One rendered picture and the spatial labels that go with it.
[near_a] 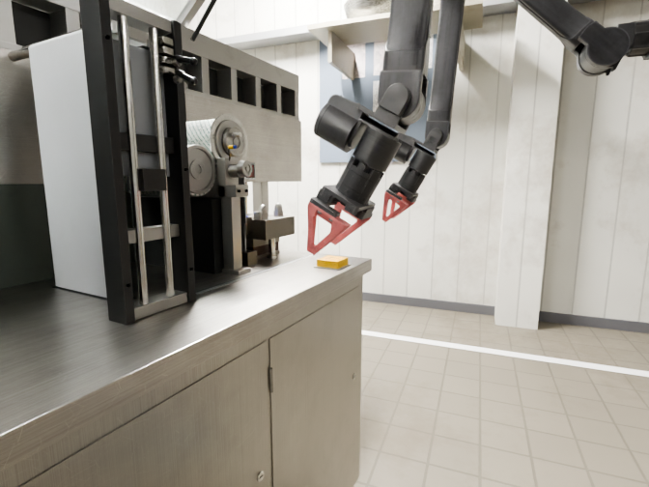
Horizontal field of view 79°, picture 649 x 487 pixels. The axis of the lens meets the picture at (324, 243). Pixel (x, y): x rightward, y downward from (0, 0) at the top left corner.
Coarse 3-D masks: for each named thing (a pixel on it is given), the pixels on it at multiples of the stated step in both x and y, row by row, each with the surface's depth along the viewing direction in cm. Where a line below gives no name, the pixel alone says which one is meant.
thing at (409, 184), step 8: (408, 168) 104; (408, 176) 104; (416, 176) 103; (424, 176) 104; (392, 184) 103; (400, 184) 105; (408, 184) 104; (416, 184) 104; (400, 192) 107; (408, 192) 102; (416, 192) 110
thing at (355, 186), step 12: (348, 168) 59; (360, 168) 57; (348, 180) 58; (360, 180) 58; (372, 180) 58; (324, 192) 57; (336, 192) 58; (348, 192) 58; (360, 192) 58; (372, 192) 60; (348, 204) 56; (360, 204) 59; (372, 204) 63
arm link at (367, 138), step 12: (360, 120) 57; (372, 120) 58; (360, 132) 59; (372, 132) 56; (384, 132) 56; (396, 132) 57; (348, 144) 59; (360, 144) 57; (372, 144) 56; (384, 144) 56; (396, 144) 56; (360, 156) 57; (372, 156) 56; (384, 156) 57; (372, 168) 57; (384, 168) 58
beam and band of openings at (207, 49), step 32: (0, 0) 86; (32, 0) 94; (64, 0) 97; (0, 32) 87; (32, 32) 98; (64, 32) 100; (192, 32) 133; (224, 64) 147; (256, 64) 163; (224, 96) 154; (256, 96) 165; (288, 96) 192
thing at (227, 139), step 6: (228, 132) 102; (222, 138) 102; (228, 138) 102; (234, 138) 104; (240, 138) 106; (222, 144) 103; (228, 144) 102; (234, 144) 104; (240, 144) 107; (234, 150) 104; (240, 150) 107; (234, 156) 105
